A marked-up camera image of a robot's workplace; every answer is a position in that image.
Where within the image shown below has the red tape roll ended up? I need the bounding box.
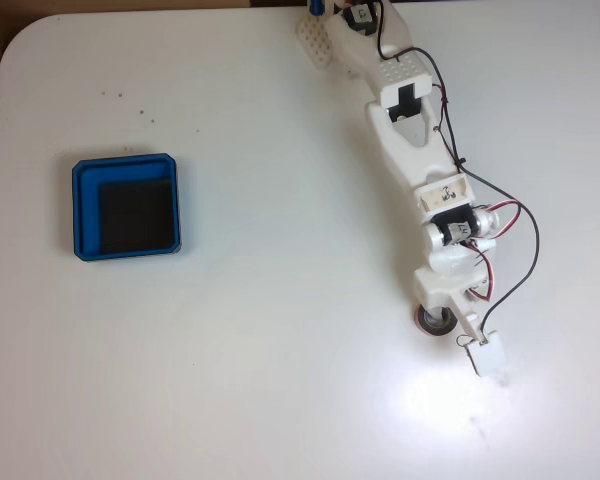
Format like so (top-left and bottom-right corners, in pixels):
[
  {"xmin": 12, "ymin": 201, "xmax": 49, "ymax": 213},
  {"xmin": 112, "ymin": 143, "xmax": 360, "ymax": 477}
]
[{"xmin": 412, "ymin": 303, "xmax": 457, "ymax": 340}]

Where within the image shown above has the blue square box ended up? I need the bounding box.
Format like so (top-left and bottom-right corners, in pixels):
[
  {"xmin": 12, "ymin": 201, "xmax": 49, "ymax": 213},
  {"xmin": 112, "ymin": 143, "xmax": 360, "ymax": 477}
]
[{"xmin": 71, "ymin": 152, "xmax": 184, "ymax": 263}]

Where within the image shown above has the black foam insert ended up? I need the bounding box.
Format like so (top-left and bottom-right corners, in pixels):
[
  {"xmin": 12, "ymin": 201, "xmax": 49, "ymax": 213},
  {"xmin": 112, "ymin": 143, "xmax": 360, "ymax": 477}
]
[{"xmin": 98, "ymin": 178, "xmax": 176, "ymax": 254}]

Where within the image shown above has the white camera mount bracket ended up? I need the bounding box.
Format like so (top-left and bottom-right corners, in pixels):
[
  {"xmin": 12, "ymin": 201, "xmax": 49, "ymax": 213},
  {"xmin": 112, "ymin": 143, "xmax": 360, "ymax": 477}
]
[{"xmin": 449, "ymin": 294, "xmax": 485, "ymax": 346}]

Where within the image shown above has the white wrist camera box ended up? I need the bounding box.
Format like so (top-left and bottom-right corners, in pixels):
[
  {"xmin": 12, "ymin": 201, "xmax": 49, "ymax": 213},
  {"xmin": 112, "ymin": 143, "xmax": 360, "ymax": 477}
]
[{"xmin": 463, "ymin": 331, "xmax": 508, "ymax": 378}]

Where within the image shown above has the red white servo cable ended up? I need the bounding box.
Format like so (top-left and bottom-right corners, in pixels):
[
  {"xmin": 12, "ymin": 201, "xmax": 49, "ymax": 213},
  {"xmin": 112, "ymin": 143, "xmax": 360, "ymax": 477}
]
[{"xmin": 462, "ymin": 198, "xmax": 523, "ymax": 304}]

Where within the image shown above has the white perforated base plate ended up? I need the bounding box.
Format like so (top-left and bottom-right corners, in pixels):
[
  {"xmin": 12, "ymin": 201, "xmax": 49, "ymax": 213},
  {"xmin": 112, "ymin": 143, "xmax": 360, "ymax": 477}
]
[{"xmin": 295, "ymin": 13, "xmax": 337, "ymax": 69}]

